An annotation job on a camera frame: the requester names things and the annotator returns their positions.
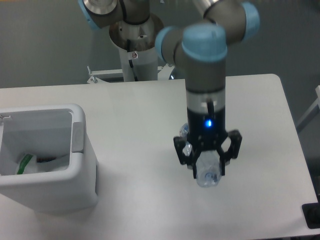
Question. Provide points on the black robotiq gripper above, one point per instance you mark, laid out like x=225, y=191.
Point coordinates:
x=207, y=133

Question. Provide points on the clear plastic water bottle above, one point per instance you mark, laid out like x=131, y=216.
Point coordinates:
x=208, y=163

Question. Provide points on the white green paper bag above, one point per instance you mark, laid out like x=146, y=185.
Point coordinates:
x=29, y=163

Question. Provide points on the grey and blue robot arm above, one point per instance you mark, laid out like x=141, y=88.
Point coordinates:
x=199, y=51

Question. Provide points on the white plastic trash can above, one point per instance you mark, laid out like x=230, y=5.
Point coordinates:
x=49, y=131

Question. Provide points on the black clamp at table edge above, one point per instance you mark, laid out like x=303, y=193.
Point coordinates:
x=311, y=213

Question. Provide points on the white pedestal base frame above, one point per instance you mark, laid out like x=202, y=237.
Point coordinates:
x=131, y=74

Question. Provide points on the white frame at right edge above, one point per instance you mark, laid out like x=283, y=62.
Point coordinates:
x=312, y=111

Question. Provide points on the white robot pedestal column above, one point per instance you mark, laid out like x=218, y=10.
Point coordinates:
x=136, y=43

